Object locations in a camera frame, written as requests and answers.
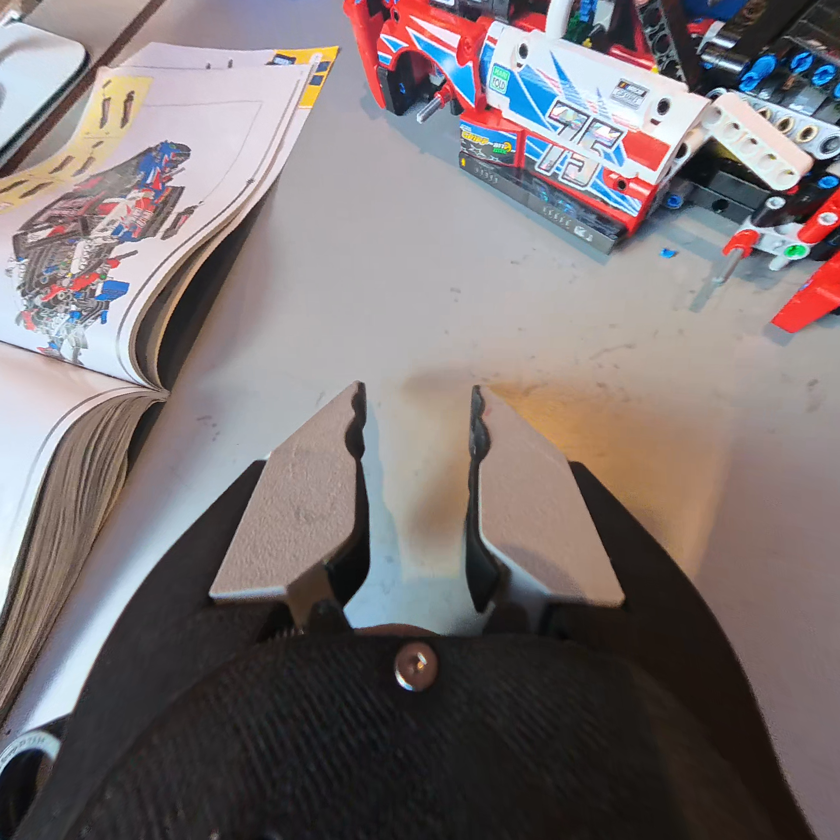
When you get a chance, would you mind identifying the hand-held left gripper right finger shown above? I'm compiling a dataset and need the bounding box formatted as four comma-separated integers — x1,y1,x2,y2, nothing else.
463,384,626,635

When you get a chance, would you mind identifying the open instruction booklet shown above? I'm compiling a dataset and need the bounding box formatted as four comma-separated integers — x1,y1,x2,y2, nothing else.
0,42,340,713

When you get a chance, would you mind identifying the grey desk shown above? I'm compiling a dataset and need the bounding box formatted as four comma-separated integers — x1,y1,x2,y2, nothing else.
0,0,840,840

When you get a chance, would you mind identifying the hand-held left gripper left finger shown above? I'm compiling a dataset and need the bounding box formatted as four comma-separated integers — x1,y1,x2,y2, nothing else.
209,381,371,635

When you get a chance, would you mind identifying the toy brick race car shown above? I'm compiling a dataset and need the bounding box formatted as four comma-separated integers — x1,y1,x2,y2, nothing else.
343,0,840,333

